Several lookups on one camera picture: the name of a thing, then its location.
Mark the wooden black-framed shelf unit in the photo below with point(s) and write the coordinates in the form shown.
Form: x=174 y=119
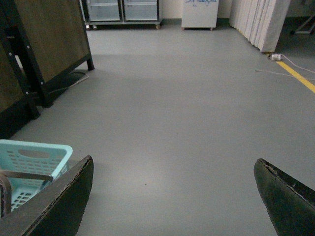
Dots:
x=41 y=42

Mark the glass door refrigerator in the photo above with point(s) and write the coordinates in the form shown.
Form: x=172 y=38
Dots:
x=121 y=12

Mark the white curtain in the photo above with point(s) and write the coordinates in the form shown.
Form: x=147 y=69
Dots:
x=259 y=21

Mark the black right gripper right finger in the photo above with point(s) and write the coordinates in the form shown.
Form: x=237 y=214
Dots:
x=290 y=204

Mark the light blue plastic basket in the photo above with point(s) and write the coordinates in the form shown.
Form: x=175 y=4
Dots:
x=36 y=158

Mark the white chest freezer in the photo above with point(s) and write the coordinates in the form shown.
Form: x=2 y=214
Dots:
x=200 y=14

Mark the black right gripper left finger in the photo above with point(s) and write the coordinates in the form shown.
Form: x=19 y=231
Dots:
x=58 y=209

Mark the brown basket handle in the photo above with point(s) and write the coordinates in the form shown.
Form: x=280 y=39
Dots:
x=16 y=188

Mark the white power strip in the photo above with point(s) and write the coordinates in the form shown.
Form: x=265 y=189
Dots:
x=275 y=57

